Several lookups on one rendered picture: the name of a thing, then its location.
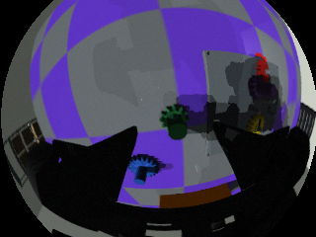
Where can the blue gear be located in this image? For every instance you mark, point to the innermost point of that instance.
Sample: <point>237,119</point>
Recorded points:
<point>142,167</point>

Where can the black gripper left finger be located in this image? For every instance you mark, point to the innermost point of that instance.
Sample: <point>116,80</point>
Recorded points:
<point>105,162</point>

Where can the red gear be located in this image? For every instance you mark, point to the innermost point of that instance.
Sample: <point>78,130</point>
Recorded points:
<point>261,68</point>

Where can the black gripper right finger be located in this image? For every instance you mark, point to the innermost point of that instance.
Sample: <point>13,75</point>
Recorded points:
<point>247,152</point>

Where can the yellow gear with black stripe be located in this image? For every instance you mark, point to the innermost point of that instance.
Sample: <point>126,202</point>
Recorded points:
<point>258,120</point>

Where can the green gear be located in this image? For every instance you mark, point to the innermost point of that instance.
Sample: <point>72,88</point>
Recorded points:
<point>175,120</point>

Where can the dark purple gear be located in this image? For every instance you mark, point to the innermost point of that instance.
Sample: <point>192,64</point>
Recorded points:
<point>259,88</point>

